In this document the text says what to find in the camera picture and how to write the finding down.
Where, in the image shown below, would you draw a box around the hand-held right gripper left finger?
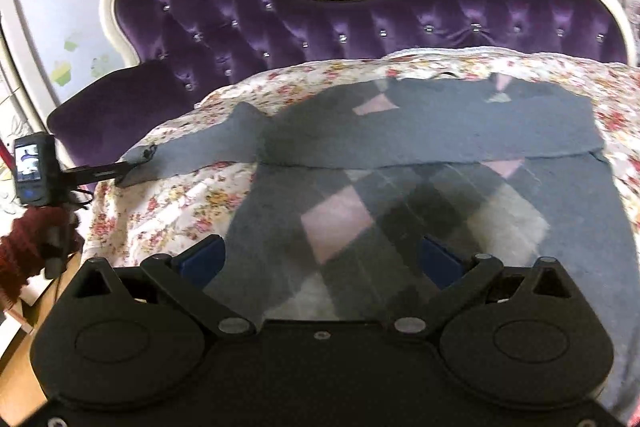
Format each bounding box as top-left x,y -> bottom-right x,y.
73,235 -> 257,336

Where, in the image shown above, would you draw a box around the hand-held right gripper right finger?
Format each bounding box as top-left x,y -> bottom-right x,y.
384,235 -> 572,336

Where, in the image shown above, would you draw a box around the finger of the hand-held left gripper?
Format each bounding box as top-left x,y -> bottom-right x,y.
59,145 -> 159,188

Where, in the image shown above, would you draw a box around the grey fleece cloth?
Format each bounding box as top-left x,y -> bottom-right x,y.
120,74 -> 640,423

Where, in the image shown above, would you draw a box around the floral blanket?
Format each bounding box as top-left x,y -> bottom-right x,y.
80,47 -> 640,269

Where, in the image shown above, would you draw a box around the purple tufted headboard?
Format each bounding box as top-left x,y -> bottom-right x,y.
46,0 -> 638,190

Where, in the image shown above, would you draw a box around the green wall stickers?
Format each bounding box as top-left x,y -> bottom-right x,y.
51,29 -> 112,88

